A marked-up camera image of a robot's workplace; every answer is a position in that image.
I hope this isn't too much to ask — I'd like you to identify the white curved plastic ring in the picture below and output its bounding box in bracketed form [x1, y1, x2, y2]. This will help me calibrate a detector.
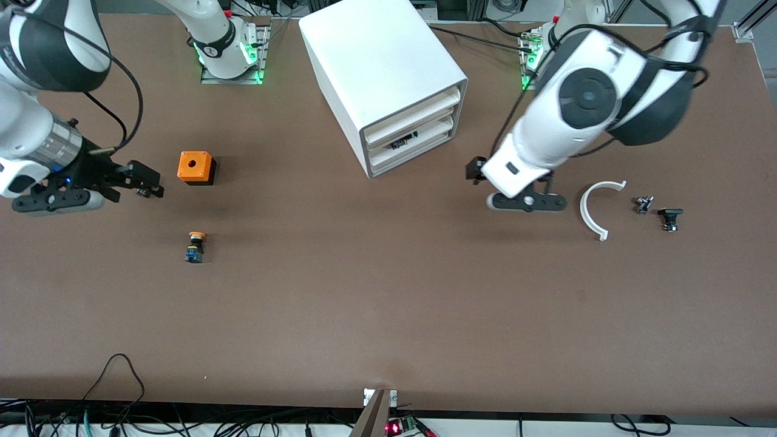
[579, 180, 628, 243]

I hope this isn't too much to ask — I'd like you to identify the silver mount plate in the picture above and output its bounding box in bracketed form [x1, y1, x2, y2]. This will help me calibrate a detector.
[363, 388, 399, 408]

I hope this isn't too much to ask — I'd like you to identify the white drawer cabinet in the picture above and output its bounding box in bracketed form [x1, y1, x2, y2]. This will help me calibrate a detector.
[299, 0, 469, 180]

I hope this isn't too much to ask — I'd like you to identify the orange and black button box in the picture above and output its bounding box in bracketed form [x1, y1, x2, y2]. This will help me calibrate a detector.
[177, 151, 217, 186]

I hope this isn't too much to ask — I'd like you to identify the grey aluminium bar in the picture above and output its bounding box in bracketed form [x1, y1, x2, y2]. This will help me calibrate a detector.
[348, 390, 393, 437]

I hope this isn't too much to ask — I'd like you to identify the black cable across table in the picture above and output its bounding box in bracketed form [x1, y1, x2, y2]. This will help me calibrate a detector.
[426, 23, 537, 56]

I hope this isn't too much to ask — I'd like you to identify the thin black looped cable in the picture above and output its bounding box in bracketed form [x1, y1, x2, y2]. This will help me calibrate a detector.
[81, 353, 147, 406]

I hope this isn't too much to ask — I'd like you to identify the aluminium frame profile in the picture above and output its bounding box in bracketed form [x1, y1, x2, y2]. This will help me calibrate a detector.
[731, 0, 777, 42]

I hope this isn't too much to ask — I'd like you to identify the black right camera bracket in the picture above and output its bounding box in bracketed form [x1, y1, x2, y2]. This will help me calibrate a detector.
[11, 184, 89, 214]

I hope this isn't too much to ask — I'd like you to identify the black camera bracket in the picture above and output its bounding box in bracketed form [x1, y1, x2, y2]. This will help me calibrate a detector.
[501, 172, 569, 214]
[11, 184, 89, 214]

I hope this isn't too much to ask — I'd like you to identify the black left camera bracket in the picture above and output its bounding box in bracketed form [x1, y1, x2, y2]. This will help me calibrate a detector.
[501, 172, 569, 214]

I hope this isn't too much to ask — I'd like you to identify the white shallow cabinet drawer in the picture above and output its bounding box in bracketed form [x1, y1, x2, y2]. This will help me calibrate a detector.
[370, 135, 456, 174]
[364, 87, 462, 146]
[367, 115, 457, 160]

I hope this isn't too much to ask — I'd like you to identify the small black knob part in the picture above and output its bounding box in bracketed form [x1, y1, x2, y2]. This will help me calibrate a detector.
[657, 207, 685, 233]

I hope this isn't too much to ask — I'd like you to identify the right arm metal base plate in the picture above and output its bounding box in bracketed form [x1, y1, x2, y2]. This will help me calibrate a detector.
[200, 23, 271, 85]

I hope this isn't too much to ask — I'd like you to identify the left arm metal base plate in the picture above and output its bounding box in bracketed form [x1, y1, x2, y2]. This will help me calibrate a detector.
[518, 29, 550, 92]

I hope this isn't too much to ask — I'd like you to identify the circuit board with red light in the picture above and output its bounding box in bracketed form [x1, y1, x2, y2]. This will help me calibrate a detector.
[385, 414, 421, 435]

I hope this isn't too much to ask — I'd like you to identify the orange headed push button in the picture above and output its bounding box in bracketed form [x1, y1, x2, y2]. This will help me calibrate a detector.
[184, 230, 208, 265]

